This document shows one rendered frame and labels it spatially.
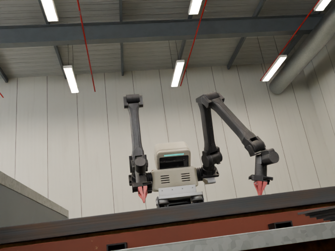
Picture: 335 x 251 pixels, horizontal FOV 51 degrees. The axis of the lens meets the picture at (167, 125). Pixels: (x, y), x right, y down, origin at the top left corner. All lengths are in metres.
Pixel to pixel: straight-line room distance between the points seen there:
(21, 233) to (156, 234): 0.36
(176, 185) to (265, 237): 1.43
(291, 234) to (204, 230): 0.34
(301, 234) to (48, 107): 12.16
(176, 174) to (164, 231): 1.13
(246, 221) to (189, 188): 1.08
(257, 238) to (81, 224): 0.51
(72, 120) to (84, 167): 1.71
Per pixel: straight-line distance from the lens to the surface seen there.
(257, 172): 1.73
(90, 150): 11.92
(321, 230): 0.76
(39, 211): 1.64
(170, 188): 2.08
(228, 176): 12.09
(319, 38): 10.94
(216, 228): 1.02
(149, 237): 1.01
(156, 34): 10.28
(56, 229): 1.04
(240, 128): 1.78
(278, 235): 0.73
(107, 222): 1.02
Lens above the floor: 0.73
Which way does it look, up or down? 20 degrees up
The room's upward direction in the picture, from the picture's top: 8 degrees counter-clockwise
